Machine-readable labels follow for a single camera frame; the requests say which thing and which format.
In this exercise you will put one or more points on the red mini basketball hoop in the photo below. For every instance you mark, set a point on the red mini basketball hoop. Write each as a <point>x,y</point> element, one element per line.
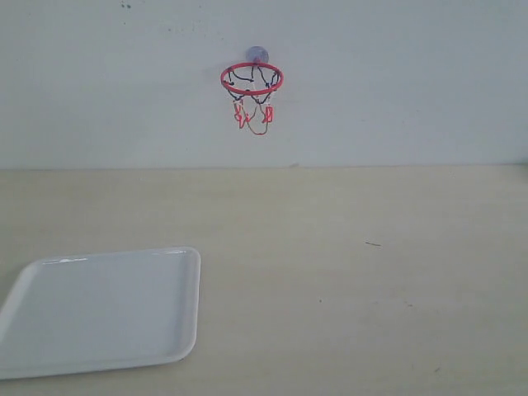
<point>251,87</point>

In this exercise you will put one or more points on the clear suction cup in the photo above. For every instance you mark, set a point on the clear suction cup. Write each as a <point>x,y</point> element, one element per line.
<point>257,54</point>

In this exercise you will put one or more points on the white plastic tray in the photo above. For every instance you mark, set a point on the white plastic tray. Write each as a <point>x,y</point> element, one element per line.
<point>108,311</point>

